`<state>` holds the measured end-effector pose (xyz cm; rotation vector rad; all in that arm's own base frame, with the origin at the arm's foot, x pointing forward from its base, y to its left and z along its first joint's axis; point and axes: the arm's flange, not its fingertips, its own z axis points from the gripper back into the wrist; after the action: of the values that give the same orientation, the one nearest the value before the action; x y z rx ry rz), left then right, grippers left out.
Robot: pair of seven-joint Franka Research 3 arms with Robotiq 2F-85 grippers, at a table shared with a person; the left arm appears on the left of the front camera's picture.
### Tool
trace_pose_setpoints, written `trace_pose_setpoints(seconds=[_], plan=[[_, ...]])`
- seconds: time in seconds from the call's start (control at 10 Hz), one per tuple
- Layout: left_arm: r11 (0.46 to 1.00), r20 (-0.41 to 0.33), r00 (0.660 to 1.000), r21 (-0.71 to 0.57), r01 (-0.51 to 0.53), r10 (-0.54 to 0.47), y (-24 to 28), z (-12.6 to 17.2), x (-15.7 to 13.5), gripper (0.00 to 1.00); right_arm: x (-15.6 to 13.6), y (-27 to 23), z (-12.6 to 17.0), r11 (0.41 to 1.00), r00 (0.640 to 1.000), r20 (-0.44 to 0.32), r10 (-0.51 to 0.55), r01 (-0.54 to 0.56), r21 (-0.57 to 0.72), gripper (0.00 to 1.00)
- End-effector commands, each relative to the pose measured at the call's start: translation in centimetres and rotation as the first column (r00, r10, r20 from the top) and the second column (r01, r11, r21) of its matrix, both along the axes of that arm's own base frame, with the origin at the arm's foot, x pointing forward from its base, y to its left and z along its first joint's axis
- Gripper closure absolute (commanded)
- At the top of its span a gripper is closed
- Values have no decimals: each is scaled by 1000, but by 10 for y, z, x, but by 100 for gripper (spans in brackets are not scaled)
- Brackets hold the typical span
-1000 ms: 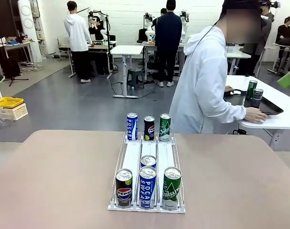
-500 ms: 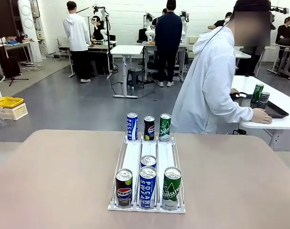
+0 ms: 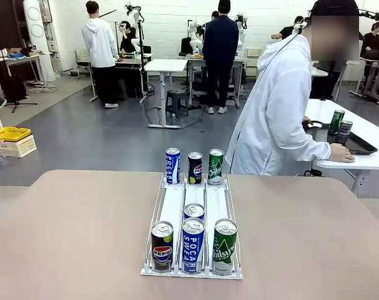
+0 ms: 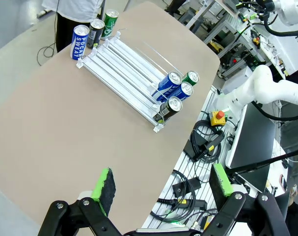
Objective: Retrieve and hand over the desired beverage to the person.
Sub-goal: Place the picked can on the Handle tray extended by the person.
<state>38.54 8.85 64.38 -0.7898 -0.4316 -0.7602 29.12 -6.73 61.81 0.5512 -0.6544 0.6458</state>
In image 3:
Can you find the seated person with headset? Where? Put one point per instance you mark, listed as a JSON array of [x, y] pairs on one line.
[[127, 40]]

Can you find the black tripod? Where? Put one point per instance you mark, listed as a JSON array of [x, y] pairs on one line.
[[15, 101]]

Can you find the large white rounded table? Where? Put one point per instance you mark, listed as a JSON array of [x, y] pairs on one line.
[[373, 125]]

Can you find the bystander in white hoodie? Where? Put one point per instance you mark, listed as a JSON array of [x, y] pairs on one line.
[[99, 43]]

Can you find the white tower air conditioner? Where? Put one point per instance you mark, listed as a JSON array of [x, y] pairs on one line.
[[36, 31]]

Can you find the black plastic serving tray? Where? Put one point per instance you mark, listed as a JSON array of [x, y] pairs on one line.
[[361, 147]]

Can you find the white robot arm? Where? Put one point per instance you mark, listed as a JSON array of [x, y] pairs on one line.
[[193, 36]]

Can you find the bystander in black top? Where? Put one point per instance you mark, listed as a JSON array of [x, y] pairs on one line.
[[372, 42]]

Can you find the white plastic crate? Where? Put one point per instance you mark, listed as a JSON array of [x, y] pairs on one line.
[[16, 147]]

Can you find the person's right hand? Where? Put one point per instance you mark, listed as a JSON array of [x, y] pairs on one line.
[[342, 153]]

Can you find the clear plastic bag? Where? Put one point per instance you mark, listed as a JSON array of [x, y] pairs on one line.
[[0, 159]]

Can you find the blue Pocari Sweat can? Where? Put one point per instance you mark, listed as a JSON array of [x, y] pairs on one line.
[[173, 167], [194, 210], [193, 247]]

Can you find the person in white hooded jacket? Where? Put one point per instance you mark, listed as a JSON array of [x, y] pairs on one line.
[[273, 103]]

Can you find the grey plastic stool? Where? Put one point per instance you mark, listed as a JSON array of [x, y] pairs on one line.
[[176, 101]]

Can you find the black bag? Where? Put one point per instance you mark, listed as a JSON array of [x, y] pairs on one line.
[[13, 89]]

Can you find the white drawer cabinet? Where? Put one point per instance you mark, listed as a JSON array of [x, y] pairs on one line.
[[253, 54]]

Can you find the green Chilsung Cider can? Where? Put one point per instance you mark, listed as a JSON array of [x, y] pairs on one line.
[[225, 250], [335, 122], [216, 168]]

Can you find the yellow crate lid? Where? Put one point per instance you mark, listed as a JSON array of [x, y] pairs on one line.
[[9, 133]]

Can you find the black Pepsi can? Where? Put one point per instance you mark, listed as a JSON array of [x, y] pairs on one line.
[[162, 250], [343, 132], [195, 170]]

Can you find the bystander in black t-shirt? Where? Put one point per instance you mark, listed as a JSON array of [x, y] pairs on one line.
[[287, 30]]

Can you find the white workbench with orange items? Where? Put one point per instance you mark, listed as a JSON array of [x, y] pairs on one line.
[[131, 61]]

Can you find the white robot on pedestal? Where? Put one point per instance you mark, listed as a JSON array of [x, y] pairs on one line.
[[241, 31]]

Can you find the bystander in navy jacket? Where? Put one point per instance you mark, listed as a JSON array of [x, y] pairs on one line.
[[220, 47]]

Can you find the black camera stand pole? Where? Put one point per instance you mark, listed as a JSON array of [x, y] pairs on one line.
[[141, 47]]

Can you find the person's right forearm white sleeve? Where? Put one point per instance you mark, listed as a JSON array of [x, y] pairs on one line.
[[308, 153]]

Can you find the white height adjustable desk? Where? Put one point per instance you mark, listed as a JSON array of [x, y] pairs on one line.
[[167, 65]]

